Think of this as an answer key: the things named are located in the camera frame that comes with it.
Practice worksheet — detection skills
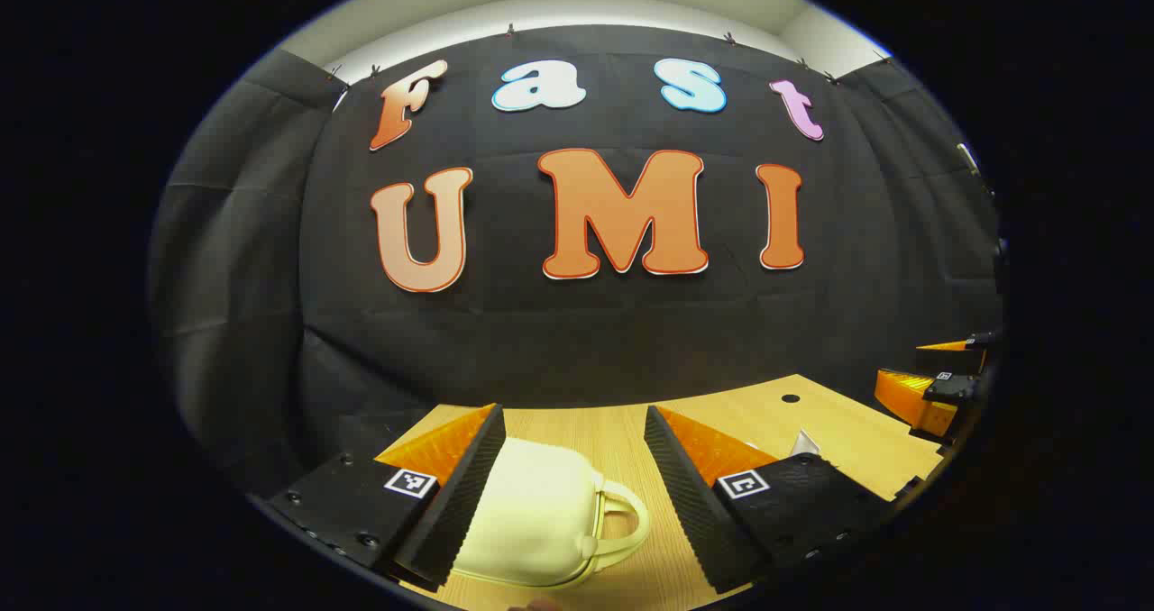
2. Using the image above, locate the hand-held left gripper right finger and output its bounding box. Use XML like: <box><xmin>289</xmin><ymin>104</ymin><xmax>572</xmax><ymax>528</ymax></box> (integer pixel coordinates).
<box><xmin>644</xmin><ymin>405</ymin><xmax>902</xmax><ymax>594</ymax></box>

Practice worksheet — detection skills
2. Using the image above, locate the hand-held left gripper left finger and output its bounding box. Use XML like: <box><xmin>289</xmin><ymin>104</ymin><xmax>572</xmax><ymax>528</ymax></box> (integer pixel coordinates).
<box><xmin>267</xmin><ymin>403</ymin><xmax>508</xmax><ymax>592</ymax></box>

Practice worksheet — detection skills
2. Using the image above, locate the white squeeze tube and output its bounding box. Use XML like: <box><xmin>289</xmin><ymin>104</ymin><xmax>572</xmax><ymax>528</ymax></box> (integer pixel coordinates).
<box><xmin>792</xmin><ymin>428</ymin><xmax>845</xmax><ymax>470</ymax></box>

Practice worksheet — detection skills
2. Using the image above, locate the black backdrop cloth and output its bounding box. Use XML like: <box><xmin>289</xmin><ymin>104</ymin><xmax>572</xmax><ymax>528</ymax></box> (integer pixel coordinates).
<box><xmin>149</xmin><ymin>23</ymin><xmax>1006</xmax><ymax>504</ymax></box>

